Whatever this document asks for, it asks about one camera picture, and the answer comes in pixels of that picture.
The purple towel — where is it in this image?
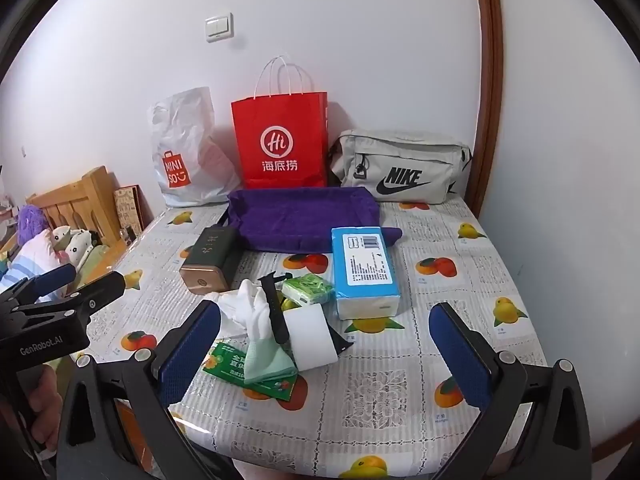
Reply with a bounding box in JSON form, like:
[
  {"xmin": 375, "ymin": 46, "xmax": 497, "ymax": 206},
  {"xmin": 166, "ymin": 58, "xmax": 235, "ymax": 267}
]
[{"xmin": 225, "ymin": 186, "xmax": 404, "ymax": 253}]

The small green tissue pack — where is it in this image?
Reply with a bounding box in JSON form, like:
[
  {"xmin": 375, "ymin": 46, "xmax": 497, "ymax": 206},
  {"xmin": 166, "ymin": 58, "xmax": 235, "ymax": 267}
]
[{"xmin": 281, "ymin": 274, "xmax": 335, "ymax": 307}]

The dark green gold box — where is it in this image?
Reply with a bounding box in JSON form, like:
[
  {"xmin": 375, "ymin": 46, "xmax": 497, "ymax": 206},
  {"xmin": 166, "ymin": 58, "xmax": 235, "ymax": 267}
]
[{"xmin": 179, "ymin": 226, "xmax": 246, "ymax": 295}]

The blue tissue pack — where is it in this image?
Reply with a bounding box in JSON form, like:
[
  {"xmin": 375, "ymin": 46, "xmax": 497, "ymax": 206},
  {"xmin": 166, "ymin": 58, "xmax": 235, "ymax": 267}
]
[{"xmin": 331, "ymin": 226, "xmax": 402, "ymax": 321}]

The white plastic shopping bag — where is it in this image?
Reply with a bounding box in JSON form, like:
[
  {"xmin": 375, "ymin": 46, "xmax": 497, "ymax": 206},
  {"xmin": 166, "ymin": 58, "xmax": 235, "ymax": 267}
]
[{"xmin": 146, "ymin": 86, "xmax": 241, "ymax": 208}]

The white mesh bag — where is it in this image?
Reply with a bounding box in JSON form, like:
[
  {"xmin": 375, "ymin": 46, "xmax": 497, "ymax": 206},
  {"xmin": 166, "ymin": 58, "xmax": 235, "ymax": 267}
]
[{"xmin": 216, "ymin": 311, "xmax": 251, "ymax": 341}]

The white light switch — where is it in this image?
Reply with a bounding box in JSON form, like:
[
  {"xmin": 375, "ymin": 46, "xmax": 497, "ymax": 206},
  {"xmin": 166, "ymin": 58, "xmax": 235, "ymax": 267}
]
[{"xmin": 205, "ymin": 14, "xmax": 234, "ymax": 43}]

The patterned book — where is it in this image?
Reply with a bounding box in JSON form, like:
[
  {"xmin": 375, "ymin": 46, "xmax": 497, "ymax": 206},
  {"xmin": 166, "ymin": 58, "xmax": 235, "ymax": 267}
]
[{"xmin": 113, "ymin": 185, "xmax": 153, "ymax": 241}]

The white knotted cloth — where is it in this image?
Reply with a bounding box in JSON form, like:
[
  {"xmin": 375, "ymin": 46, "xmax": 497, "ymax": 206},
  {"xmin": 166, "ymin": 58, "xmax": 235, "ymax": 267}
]
[{"xmin": 207, "ymin": 291, "xmax": 246, "ymax": 315}]

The wooden bed headboard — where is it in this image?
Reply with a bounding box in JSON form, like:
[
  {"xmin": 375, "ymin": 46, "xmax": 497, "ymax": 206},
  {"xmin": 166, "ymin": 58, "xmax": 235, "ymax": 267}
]
[{"xmin": 27, "ymin": 165, "xmax": 126, "ymax": 261}]

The black watch strap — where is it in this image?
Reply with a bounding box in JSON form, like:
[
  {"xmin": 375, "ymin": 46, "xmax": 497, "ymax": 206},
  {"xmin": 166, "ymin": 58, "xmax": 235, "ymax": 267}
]
[{"xmin": 257, "ymin": 271, "xmax": 357, "ymax": 356}]

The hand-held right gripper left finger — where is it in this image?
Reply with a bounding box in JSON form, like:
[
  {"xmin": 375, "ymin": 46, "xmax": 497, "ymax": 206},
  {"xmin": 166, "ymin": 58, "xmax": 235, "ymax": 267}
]
[{"xmin": 55, "ymin": 301, "xmax": 222, "ymax": 480}]

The red paper shopping bag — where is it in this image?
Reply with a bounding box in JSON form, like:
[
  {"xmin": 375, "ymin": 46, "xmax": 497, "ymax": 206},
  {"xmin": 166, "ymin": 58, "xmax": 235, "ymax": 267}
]
[{"xmin": 230, "ymin": 55, "xmax": 329, "ymax": 190}]

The wooden bedside ledge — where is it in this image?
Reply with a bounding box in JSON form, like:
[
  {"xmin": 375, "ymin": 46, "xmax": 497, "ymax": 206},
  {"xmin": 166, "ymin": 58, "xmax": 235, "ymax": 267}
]
[{"xmin": 80, "ymin": 230, "xmax": 147, "ymax": 291}]

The person's left hand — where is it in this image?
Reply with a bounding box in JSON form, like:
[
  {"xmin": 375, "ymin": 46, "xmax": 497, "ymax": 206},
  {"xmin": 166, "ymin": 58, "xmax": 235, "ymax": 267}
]
[{"xmin": 22, "ymin": 372, "xmax": 65, "ymax": 456}]

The brown wooden door frame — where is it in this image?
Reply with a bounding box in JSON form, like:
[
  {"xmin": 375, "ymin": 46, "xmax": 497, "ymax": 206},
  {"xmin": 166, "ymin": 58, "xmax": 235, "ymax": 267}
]
[{"xmin": 472, "ymin": 0, "xmax": 503, "ymax": 221}]

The white plush toy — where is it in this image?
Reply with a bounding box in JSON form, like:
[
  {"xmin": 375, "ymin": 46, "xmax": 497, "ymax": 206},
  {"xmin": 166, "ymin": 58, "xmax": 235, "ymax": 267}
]
[
  {"xmin": 50, "ymin": 226, "xmax": 74, "ymax": 252},
  {"xmin": 65, "ymin": 232, "xmax": 103, "ymax": 273}
]

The purple plush toy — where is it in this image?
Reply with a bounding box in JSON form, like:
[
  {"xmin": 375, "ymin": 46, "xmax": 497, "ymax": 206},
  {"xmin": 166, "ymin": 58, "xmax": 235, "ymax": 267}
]
[{"xmin": 15, "ymin": 205, "xmax": 51, "ymax": 243}]

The fruit print tablecloth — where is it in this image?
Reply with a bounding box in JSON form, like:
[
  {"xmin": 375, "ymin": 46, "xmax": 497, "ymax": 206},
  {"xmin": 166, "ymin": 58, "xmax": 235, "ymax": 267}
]
[{"xmin": 75, "ymin": 197, "xmax": 548, "ymax": 480}]

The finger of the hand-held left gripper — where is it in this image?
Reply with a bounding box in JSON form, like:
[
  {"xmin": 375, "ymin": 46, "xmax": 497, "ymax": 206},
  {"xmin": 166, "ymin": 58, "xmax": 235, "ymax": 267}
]
[
  {"xmin": 0, "ymin": 271, "xmax": 126, "ymax": 330},
  {"xmin": 0, "ymin": 264, "xmax": 77, "ymax": 311}
]

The white sponge block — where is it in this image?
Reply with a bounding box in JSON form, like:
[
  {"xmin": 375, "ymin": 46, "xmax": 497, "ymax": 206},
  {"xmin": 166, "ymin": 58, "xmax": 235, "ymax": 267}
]
[{"xmin": 283, "ymin": 304, "xmax": 339, "ymax": 372}]

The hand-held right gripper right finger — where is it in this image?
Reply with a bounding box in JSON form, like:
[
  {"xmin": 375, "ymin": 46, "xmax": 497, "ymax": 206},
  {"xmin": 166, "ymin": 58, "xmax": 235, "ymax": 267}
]
[{"xmin": 429, "ymin": 302, "xmax": 593, "ymax": 480}]

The white glove with green cuff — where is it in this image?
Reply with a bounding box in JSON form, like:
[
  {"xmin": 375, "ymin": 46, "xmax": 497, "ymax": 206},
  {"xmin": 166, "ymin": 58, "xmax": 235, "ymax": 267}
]
[{"xmin": 235, "ymin": 280, "xmax": 299, "ymax": 386}]

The grey waist bag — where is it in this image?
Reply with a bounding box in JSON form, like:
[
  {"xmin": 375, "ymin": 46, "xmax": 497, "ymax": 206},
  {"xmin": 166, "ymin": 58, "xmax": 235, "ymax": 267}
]
[{"xmin": 327, "ymin": 129, "xmax": 473, "ymax": 205}]

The printed wet wipe packet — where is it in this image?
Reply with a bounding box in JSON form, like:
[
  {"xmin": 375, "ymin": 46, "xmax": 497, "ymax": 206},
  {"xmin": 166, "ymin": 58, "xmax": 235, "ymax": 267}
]
[{"xmin": 201, "ymin": 340, "xmax": 302, "ymax": 402}]

